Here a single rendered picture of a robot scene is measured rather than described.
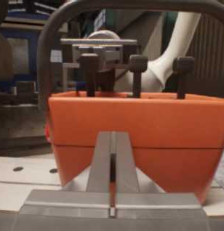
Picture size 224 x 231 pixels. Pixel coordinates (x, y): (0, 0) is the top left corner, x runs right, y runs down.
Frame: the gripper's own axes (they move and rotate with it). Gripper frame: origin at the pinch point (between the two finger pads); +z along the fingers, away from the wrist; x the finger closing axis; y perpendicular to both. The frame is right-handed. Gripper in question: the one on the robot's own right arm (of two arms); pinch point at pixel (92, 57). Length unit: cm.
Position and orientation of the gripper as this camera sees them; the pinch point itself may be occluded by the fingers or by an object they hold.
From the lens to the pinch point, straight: 22.3
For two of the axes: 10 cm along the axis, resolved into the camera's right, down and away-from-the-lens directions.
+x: 10.0, 0.2, -0.1
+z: -0.1, 3.9, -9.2
